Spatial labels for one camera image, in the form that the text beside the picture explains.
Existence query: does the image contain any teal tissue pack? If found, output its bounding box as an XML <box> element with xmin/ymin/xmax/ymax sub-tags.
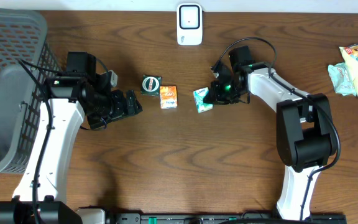
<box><xmin>193</xmin><ymin>87</ymin><xmax>213</xmax><ymax>113</ymax></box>

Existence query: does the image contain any green round logo box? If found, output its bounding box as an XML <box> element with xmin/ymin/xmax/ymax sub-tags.
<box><xmin>140</xmin><ymin>75</ymin><xmax>162</xmax><ymax>96</ymax></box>

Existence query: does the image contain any teal wet wipe packet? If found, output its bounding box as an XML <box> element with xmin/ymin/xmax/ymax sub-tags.
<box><xmin>328</xmin><ymin>63</ymin><xmax>357</xmax><ymax>96</ymax></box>

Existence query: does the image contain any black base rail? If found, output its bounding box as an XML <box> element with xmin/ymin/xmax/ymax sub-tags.
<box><xmin>76</xmin><ymin>208</ymin><xmax>347</xmax><ymax>224</ymax></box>

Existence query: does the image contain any orange tissue pack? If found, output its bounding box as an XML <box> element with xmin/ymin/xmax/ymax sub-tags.
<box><xmin>160</xmin><ymin>86</ymin><xmax>178</xmax><ymax>109</ymax></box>

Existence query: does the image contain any white barcode scanner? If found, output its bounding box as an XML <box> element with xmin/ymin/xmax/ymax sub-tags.
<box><xmin>177</xmin><ymin>3</ymin><xmax>203</xmax><ymax>45</ymax></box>

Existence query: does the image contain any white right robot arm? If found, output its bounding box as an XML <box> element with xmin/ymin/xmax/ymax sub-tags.
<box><xmin>203</xmin><ymin>46</ymin><xmax>340</xmax><ymax>221</ymax></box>

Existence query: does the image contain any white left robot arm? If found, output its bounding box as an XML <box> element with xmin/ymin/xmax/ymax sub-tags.
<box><xmin>0</xmin><ymin>52</ymin><xmax>142</xmax><ymax>223</ymax></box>

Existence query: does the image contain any grey plastic basket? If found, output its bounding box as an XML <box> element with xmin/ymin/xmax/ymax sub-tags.
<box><xmin>0</xmin><ymin>9</ymin><xmax>60</xmax><ymax>174</ymax></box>

